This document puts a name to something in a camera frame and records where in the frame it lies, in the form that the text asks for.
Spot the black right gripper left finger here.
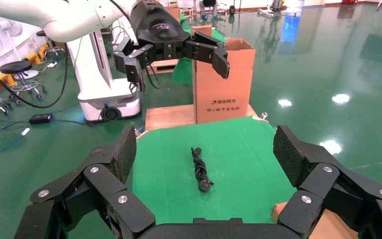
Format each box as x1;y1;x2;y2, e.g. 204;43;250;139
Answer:
14;126;156;239

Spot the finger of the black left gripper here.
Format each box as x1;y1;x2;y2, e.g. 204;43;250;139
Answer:
184;32;230;80
113;37;157;83

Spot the plain low cardboard box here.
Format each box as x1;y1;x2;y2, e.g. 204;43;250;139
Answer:
271;202;360;239

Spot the yellow floor equipment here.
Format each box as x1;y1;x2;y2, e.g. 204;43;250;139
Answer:
23;44;50;66

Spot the green table cloth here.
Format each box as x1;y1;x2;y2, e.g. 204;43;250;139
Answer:
132;116;298;226

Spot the seated person in background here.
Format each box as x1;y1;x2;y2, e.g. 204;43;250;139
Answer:
198;0;219;20

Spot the black hanging arm cable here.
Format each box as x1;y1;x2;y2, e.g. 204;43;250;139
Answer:
0;43;70;110

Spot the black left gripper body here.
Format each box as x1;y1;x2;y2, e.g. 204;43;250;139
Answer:
130;0;191;62

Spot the black power cable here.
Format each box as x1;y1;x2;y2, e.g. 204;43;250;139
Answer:
191;147;215;193

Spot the black power adapter brick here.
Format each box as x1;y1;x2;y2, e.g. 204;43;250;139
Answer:
28;113;54;125

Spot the tall printed cardboard box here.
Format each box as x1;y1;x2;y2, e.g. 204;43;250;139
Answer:
191;24;256;124

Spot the low wooden pallet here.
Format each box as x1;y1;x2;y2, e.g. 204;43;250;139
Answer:
147;58;179;75

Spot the thin blue floor cable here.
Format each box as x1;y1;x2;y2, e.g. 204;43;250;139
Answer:
0;126;31;169

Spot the small distant cardboard box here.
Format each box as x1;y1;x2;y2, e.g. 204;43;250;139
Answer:
165;5;181;22

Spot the white standing fan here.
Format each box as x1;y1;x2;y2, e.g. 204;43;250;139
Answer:
0;17;40;81

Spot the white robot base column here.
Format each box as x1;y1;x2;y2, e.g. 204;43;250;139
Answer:
66;16;142;123

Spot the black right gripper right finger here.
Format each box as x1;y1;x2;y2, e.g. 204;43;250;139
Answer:
273;125;382;239

